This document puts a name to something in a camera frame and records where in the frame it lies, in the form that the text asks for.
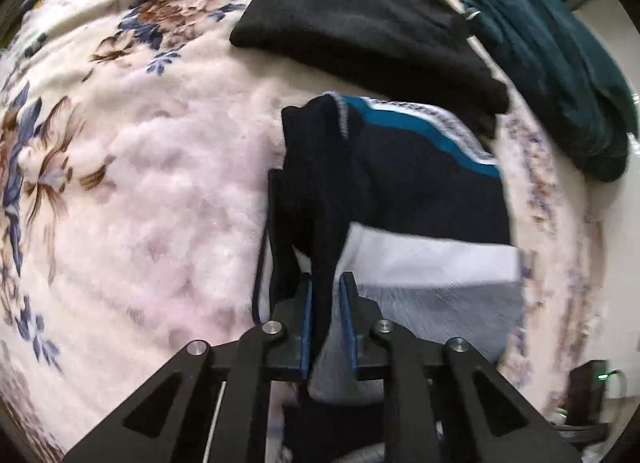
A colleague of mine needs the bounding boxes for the striped navy knit sweater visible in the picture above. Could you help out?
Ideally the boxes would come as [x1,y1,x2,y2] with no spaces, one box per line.
[278,93,523,405]

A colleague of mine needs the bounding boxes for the black power adapter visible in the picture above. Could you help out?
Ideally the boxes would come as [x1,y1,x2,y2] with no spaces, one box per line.
[565,359,608,426]

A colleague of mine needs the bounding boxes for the floral bed blanket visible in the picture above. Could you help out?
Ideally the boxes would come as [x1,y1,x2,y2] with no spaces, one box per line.
[0,0,609,463]

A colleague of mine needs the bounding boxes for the teal folded velvet quilt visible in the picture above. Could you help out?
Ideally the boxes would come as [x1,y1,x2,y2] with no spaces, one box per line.
[461,0,639,183]

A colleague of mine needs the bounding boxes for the folded black garment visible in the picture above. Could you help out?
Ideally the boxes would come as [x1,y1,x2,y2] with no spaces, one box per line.
[230,0,509,138]

